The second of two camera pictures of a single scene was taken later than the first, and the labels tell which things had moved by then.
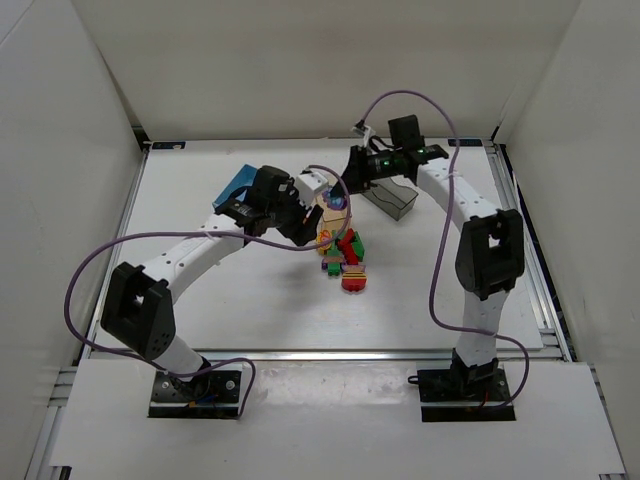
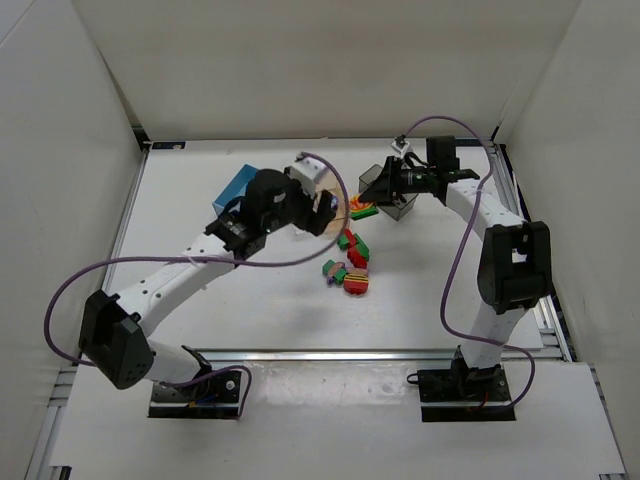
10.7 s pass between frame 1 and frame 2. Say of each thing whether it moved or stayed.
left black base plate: stayed
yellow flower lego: moved
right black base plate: stayed
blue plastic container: stayed
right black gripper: moved
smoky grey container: stayed
